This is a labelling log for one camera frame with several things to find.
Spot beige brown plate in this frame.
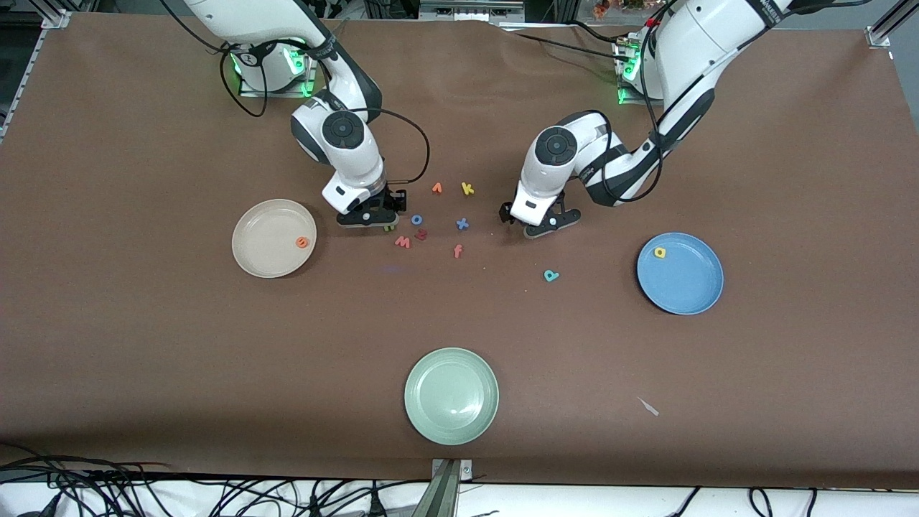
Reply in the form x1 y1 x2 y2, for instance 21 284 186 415
231 199 317 279

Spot blue plate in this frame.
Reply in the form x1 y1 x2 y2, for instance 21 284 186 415
636 232 724 315

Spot pale green plate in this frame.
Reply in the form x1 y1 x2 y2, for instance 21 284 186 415
403 348 500 446

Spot brown table cover sheet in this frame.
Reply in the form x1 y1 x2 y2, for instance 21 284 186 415
0 13 919 490

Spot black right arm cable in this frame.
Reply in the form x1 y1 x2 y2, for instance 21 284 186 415
219 43 431 186

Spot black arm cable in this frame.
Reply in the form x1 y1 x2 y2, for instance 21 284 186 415
219 43 431 186
585 14 665 205

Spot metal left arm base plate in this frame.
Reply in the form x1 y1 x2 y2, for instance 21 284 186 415
616 36 650 106

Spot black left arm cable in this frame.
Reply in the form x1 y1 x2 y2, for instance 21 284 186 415
585 14 665 205

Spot black cable across table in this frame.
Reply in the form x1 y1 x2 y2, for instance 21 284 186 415
503 20 633 64

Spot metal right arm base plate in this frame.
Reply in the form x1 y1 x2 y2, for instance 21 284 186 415
239 30 317 98

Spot silver frame rail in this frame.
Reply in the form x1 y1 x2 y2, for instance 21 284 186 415
419 0 526 22

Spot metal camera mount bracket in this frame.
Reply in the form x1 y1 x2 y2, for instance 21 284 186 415
411 458 475 517

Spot aluminium frame corner profile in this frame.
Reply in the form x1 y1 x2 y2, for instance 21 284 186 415
865 0 919 50

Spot tangled black cables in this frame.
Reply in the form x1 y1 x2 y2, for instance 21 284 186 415
0 445 431 517

